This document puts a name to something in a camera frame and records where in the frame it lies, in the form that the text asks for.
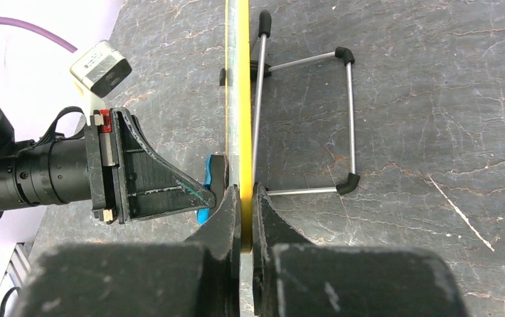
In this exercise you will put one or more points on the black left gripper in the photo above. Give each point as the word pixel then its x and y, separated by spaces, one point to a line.
pixel 128 180

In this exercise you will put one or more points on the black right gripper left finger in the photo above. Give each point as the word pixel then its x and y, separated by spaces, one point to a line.
pixel 220 238

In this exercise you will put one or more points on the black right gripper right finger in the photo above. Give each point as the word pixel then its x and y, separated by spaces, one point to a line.
pixel 269 228

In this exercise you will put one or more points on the blue whiteboard eraser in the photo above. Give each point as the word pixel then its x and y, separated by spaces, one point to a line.
pixel 216 181

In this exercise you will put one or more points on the small wood-framed whiteboard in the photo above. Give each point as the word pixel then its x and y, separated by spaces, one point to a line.
pixel 238 117

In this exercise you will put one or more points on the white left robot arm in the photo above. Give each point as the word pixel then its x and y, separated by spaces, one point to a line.
pixel 50 171

